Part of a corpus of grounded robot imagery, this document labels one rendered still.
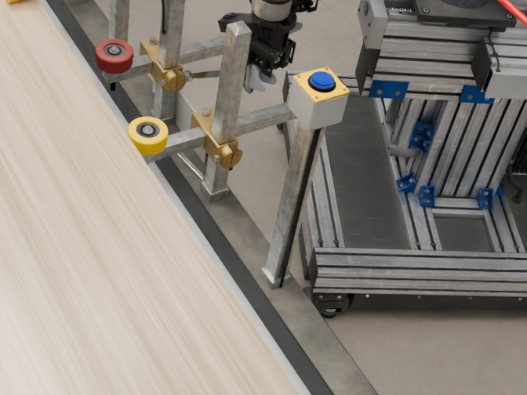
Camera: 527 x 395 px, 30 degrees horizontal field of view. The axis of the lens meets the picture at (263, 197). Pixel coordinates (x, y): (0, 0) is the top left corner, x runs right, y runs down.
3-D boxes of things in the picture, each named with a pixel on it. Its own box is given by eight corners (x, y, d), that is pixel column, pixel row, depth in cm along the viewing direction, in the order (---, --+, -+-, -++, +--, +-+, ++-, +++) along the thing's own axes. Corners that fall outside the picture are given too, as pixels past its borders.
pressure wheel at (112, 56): (121, 74, 222) (123, 33, 214) (136, 96, 217) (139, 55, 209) (89, 82, 218) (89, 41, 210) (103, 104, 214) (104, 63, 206)
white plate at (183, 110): (154, 90, 234) (157, 57, 227) (205, 162, 220) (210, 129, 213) (152, 91, 234) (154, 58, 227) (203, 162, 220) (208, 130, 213)
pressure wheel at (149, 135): (132, 150, 205) (134, 110, 197) (169, 160, 205) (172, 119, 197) (120, 177, 200) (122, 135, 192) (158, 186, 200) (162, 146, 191)
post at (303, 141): (278, 267, 202) (318, 103, 170) (290, 284, 199) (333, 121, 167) (259, 274, 200) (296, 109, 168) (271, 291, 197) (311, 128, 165)
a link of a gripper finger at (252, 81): (257, 110, 200) (263, 75, 194) (235, 96, 202) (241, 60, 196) (267, 103, 202) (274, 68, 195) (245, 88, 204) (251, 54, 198)
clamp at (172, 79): (158, 53, 225) (160, 36, 221) (186, 90, 218) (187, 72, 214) (136, 59, 222) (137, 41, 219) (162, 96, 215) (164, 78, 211)
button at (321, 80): (324, 75, 165) (326, 67, 164) (337, 90, 163) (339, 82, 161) (304, 81, 163) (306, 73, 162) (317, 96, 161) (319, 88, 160)
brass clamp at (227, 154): (212, 123, 212) (215, 106, 208) (243, 164, 204) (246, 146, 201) (187, 130, 209) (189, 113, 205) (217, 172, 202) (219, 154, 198)
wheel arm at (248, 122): (310, 106, 220) (314, 91, 217) (318, 115, 218) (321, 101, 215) (132, 157, 201) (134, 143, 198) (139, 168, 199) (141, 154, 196)
